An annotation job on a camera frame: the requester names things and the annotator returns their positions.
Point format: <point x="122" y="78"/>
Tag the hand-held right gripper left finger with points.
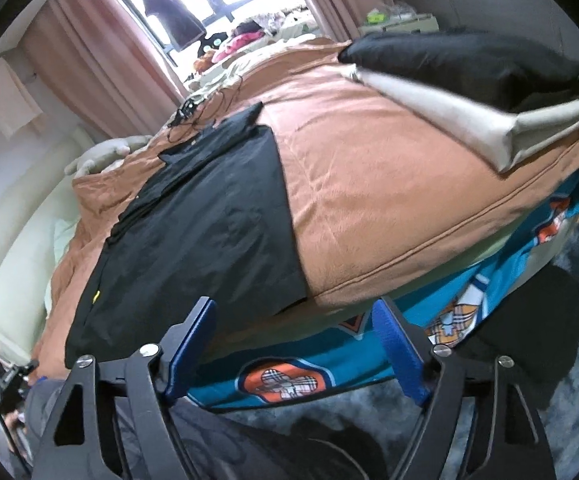
<point x="192" y="345"/>

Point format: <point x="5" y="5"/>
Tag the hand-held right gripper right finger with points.
<point x="399" y="355"/>

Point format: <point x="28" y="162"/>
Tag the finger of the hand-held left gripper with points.
<point x="26" y="369"/>

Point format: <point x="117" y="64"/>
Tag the black jacket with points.
<point x="194" y="220"/>

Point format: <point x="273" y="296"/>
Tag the folded beige clothes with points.
<point x="444" y="105"/>

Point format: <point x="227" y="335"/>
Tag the folded black clothes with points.
<point x="469" y="67"/>

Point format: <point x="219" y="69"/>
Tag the pile of patterned clothes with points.
<point x="279" y="20"/>

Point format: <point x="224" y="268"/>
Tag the person's legs in grey pants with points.
<point x="229" y="440"/>
<point x="39" y="400"/>

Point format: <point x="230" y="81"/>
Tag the teal printed bed sheet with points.
<point x="329" y="360"/>

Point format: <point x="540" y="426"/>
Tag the black cloth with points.
<point x="529" y="320"/>
<point x="339" y="455"/>

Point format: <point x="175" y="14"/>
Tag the cream bed headboard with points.
<point x="4" y="240"/>

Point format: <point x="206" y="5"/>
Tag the light green pillow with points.
<point x="64" y="240"/>

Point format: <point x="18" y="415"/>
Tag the orange blanket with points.
<point x="394" y="185"/>

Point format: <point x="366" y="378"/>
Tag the grey plush toy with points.
<point x="99" y="155"/>

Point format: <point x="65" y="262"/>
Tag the cream hanging cloth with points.
<point x="9" y="95"/>

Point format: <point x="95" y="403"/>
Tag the cream blanket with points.
<point x="229" y="70"/>

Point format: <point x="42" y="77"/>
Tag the orange plush toy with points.
<point x="202" y="64"/>

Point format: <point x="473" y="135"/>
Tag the black plush toy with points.
<point x="212" y="44"/>

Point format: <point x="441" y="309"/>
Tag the pink plush toy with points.
<point x="237" y="45"/>

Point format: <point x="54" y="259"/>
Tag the white nightstand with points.
<point x="404" y="25"/>

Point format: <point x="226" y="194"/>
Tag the dark hanging jacket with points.
<point x="174" y="10"/>

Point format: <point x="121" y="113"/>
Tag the green item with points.
<point x="377" y="16"/>

